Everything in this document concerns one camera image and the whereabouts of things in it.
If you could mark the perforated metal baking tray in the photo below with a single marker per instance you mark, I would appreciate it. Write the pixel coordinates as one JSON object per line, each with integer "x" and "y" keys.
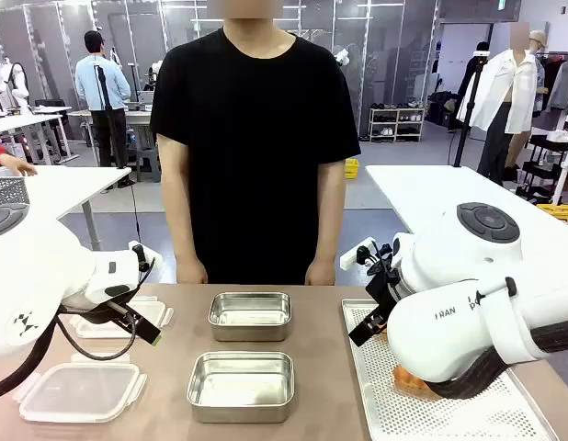
{"x": 403, "y": 413}

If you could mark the grey step stool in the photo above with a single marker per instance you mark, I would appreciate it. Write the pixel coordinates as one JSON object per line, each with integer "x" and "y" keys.
{"x": 149, "y": 163}

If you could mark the person's left forearm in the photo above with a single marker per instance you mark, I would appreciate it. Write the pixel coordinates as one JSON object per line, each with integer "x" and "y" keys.
{"x": 329, "y": 229}

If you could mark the white table with basket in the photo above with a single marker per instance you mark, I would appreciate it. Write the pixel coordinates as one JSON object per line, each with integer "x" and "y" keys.
{"x": 77, "y": 188}

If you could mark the black light stand pole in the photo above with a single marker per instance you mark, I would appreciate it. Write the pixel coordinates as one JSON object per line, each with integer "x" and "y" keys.
{"x": 110, "y": 119}

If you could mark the grey background workbench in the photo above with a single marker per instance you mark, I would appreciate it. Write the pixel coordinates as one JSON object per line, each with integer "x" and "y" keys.
{"x": 137, "y": 117}

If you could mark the clothes rack with garments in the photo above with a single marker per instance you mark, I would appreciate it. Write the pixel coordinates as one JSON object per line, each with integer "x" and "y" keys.
{"x": 562, "y": 82}

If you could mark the black bags pile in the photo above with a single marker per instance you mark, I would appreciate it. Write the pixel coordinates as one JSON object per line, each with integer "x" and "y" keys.
{"x": 442, "y": 108}

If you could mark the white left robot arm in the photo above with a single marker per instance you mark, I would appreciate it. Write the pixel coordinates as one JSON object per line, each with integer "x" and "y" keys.
{"x": 36, "y": 266}

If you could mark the person's right forearm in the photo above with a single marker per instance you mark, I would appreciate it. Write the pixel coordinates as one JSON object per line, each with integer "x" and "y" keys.
{"x": 179, "y": 225}

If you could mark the small steel container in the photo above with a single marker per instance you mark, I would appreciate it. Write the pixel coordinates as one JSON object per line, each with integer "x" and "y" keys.
{"x": 249, "y": 317}

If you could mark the large steel container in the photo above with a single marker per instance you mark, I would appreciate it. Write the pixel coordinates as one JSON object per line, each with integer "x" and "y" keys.
{"x": 240, "y": 390}

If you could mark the yellow plastic crate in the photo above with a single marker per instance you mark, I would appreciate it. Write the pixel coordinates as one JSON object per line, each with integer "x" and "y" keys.
{"x": 351, "y": 168}

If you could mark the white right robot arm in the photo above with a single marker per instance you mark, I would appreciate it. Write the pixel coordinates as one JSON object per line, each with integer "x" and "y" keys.
{"x": 449, "y": 331}

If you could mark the white shoe rack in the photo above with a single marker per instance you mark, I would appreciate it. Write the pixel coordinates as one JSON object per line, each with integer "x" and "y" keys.
{"x": 396, "y": 124}

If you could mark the small clear plastic lid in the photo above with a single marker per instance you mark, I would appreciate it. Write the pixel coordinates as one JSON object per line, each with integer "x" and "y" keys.
{"x": 146, "y": 312}

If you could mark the black utility cart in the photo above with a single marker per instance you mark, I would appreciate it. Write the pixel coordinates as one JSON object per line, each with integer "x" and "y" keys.
{"x": 541, "y": 170}

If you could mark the bystander hand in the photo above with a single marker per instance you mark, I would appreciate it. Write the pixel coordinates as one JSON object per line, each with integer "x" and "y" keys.
{"x": 17, "y": 165}

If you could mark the mannequin in white shirt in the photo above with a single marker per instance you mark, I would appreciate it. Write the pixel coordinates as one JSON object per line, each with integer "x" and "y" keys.
{"x": 504, "y": 96}

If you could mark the white background desk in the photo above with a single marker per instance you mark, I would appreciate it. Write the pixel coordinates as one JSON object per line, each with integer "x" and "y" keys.
{"x": 31, "y": 124}

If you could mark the mannequin with beige hat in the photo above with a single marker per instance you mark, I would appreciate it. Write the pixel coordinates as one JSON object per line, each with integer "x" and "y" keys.
{"x": 539, "y": 59}

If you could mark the white robot arm on desk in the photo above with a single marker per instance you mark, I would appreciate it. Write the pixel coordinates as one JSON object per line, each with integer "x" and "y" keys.
{"x": 153, "y": 75}

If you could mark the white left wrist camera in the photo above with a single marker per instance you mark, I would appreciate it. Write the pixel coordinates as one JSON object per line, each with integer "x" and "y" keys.
{"x": 148, "y": 257}

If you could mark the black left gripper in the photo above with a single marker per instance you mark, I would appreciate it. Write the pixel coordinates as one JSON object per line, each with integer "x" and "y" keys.
{"x": 93, "y": 316}

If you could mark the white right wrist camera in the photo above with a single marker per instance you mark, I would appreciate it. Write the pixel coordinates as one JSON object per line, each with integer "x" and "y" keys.
{"x": 353, "y": 257}

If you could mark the grey perforated basket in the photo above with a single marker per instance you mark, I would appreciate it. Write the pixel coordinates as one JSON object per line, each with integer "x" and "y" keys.
{"x": 6, "y": 190}

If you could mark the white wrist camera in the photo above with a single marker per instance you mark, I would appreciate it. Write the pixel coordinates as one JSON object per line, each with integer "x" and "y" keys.
{"x": 148, "y": 257}
{"x": 353, "y": 257}

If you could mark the man in light blue shirt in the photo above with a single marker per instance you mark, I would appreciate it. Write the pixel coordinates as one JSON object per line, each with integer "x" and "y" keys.
{"x": 102, "y": 87}

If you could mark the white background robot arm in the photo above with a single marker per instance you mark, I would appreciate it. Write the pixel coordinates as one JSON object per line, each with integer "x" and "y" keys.
{"x": 15, "y": 82}

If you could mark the large clear plastic lid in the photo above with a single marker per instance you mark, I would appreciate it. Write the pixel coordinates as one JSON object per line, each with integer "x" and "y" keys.
{"x": 82, "y": 390}

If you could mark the person's right hand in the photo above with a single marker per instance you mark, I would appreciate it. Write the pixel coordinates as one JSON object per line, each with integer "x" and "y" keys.
{"x": 191, "y": 271}

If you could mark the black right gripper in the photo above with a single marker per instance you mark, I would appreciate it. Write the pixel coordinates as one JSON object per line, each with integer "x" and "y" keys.
{"x": 384, "y": 294}

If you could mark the flat yellow crate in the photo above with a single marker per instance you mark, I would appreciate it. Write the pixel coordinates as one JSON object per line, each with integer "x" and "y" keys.
{"x": 560, "y": 211}

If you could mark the person in black t-shirt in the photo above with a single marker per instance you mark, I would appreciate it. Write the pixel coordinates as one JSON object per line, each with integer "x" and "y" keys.
{"x": 256, "y": 138}

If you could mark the person's left hand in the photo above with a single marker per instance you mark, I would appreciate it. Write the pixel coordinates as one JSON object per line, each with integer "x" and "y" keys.
{"x": 320, "y": 273}

